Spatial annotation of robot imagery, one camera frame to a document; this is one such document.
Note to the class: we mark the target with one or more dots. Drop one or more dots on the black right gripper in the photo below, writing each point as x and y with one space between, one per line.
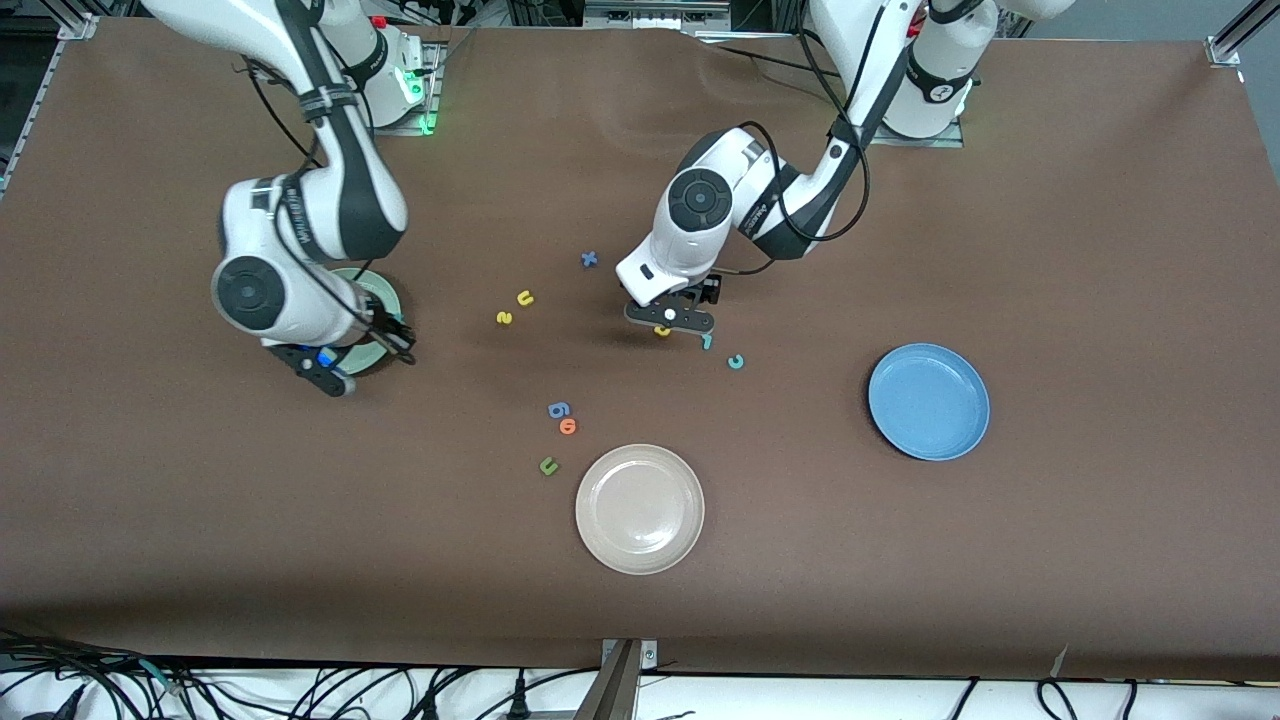
385 333

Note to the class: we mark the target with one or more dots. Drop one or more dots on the blue round plate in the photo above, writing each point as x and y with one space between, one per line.
928 402

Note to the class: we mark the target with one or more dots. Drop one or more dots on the white paper tag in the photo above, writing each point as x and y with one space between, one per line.
1060 662

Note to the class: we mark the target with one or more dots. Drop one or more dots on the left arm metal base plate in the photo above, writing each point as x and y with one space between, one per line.
930 143

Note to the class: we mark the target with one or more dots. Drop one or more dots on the aluminium corner profile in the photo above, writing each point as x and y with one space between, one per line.
78 25
1225 48

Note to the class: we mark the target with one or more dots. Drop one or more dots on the beige round plate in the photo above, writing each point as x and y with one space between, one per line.
640 510

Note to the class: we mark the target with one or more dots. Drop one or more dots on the green round plate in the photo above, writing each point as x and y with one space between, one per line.
390 295

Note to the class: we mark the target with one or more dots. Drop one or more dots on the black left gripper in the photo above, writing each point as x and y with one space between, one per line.
706 291

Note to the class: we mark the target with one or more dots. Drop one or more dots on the brown table cover mat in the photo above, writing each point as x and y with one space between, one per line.
900 580

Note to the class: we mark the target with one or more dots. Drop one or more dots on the metal table edge bracket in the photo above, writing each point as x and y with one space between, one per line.
622 690

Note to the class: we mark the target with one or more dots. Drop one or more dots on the black power plug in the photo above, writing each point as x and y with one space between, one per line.
520 702

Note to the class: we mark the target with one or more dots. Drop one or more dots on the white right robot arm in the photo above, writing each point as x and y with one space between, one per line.
250 290

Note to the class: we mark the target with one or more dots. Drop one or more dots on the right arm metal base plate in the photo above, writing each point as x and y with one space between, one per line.
437 90

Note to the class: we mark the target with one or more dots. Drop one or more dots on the grey metal frame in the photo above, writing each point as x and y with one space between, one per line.
655 15

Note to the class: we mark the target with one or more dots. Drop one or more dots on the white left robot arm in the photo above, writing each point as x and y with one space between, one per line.
700 200

